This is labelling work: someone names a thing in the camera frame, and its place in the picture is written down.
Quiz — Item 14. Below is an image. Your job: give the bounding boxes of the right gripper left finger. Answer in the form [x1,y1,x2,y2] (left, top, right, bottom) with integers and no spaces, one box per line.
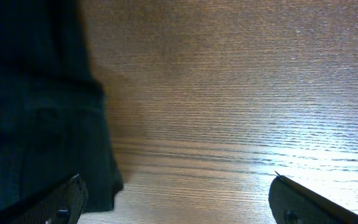
[0,174,88,224]

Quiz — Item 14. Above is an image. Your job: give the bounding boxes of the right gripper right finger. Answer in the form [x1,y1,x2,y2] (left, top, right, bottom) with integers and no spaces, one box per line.
[268,174,358,224]

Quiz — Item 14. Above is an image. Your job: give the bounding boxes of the black jeans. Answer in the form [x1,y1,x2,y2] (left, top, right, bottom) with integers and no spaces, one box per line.
[0,0,123,213]

